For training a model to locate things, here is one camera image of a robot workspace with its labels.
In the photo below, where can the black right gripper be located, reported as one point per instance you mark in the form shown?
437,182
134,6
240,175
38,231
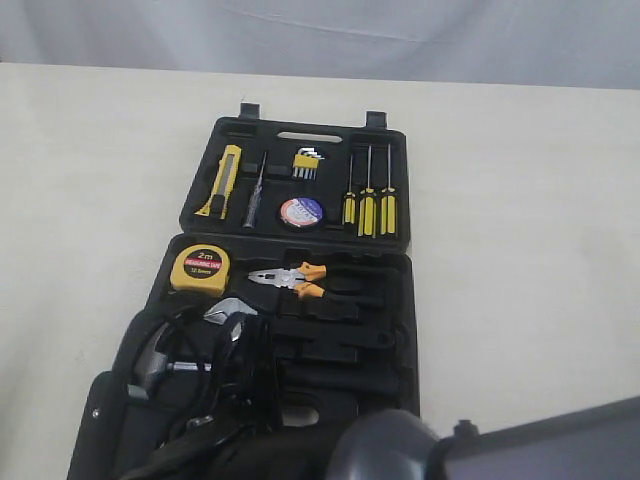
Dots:
235,428

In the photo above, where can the left yellow black screwdriver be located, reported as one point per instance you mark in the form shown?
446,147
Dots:
349,199

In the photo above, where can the adjustable wrench black handle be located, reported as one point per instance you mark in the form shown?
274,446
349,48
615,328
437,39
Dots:
358,336

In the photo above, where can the clear handle test screwdriver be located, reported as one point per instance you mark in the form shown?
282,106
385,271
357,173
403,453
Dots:
254,200

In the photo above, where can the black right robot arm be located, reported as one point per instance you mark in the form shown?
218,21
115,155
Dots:
596,443

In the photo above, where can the black plastic tool case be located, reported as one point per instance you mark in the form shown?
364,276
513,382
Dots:
282,313

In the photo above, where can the black electrical tape roll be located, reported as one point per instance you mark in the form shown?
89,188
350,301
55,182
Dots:
301,213

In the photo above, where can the yellow utility knife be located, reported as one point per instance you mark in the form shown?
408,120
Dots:
216,205

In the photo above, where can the pliers orange black handles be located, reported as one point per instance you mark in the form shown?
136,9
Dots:
304,280

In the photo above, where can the steel claw hammer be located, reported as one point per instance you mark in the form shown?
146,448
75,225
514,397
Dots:
152,365

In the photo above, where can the right yellow black screwdriver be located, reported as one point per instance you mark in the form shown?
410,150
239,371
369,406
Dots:
388,215

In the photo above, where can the yellow measuring tape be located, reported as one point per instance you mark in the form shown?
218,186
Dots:
202,268

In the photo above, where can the yellow hex key set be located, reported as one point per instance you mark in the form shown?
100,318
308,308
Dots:
306,163

